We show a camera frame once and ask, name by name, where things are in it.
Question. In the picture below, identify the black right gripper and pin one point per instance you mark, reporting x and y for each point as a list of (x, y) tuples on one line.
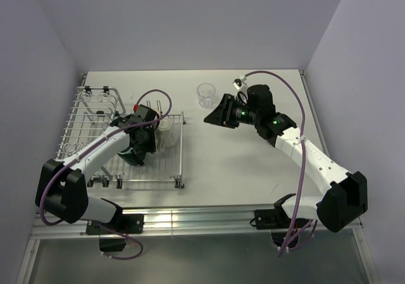
[(223, 114)]

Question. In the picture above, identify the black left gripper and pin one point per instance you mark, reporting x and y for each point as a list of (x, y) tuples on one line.
[(149, 147)]

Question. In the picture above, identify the dark green mug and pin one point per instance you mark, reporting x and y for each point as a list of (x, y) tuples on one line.
[(132, 158)]

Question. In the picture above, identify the white ceramic mug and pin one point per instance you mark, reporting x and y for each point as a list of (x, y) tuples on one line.
[(166, 134)]

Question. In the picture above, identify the clear glass tumbler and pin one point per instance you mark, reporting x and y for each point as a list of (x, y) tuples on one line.
[(206, 95)]

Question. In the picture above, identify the cream tumbler with brown band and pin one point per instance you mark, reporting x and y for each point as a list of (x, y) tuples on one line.
[(158, 112)]

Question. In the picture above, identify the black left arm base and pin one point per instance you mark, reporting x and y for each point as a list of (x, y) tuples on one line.
[(113, 237)]

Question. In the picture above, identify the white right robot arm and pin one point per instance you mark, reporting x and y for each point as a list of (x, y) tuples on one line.
[(344, 195)]

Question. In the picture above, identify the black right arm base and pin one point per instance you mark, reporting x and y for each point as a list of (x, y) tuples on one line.
[(269, 219)]

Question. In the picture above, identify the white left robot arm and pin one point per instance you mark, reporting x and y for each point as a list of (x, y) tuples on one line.
[(62, 188)]

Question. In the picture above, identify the white wire dish rack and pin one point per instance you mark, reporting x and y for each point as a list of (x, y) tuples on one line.
[(94, 108)]

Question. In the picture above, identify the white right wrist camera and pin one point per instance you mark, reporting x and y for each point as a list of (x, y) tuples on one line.
[(240, 84)]

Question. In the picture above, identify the aluminium rail frame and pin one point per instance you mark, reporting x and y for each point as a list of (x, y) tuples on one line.
[(181, 222)]

